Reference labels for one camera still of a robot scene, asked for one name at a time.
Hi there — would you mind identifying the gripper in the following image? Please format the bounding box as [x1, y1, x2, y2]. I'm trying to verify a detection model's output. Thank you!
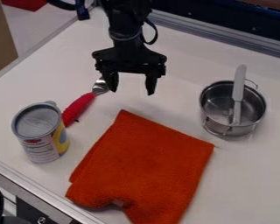
[90, 37, 169, 96]

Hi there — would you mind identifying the silver pot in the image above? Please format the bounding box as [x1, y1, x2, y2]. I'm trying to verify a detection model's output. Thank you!
[198, 78, 268, 138]

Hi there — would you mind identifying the silver knife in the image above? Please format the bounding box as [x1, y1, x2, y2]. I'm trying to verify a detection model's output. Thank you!
[231, 64, 249, 126]

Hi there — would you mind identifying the orange cloth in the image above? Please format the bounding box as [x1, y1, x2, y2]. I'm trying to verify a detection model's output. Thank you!
[64, 108, 216, 224]

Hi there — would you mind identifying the white and yellow can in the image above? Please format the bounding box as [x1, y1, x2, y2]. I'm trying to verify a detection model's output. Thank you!
[10, 100, 72, 165]

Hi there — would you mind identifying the red box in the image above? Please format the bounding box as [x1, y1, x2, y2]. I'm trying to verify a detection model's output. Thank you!
[0, 0, 49, 12]

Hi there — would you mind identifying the red-handled silver spoon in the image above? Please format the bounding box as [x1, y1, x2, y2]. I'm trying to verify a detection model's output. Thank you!
[60, 78, 110, 128]

